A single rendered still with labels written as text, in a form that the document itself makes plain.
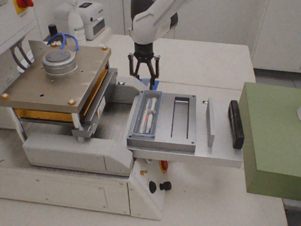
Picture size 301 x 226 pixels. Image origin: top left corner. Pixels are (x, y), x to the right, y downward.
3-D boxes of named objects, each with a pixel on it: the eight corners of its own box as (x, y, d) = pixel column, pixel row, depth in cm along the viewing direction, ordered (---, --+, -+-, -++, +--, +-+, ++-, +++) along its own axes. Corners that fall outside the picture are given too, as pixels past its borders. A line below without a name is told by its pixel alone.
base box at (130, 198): (-16, 197, 76) (-45, 160, 65) (41, 117, 104) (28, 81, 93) (160, 221, 71) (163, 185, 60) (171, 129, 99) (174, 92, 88)
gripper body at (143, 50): (130, 44, 99) (131, 65, 105) (152, 46, 97) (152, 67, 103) (135, 36, 104) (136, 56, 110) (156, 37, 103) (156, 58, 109)
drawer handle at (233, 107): (233, 148, 62) (236, 136, 59) (227, 110, 73) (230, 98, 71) (241, 149, 62) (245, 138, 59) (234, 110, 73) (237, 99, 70)
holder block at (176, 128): (127, 145, 63) (126, 138, 61) (140, 97, 78) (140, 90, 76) (194, 152, 61) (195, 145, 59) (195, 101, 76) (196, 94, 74)
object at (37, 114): (20, 121, 62) (6, 89, 56) (57, 73, 78) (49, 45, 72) (87, 128, 60) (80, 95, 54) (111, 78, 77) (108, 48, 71)
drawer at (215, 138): (120, 157, 65) (117, 136, 59) (135, 104, 81) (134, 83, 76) (239, 170, 62) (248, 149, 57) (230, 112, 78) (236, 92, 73)
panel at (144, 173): (162, 213, 72) (131, 174, 62) (170, 138, 95) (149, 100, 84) (169, 213, 71) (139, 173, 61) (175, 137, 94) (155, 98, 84)
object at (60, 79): (-14, 127, 60) (-41, 81, 52) (44, 63, 83) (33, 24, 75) (84, 138, 58) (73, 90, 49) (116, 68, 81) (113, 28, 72)
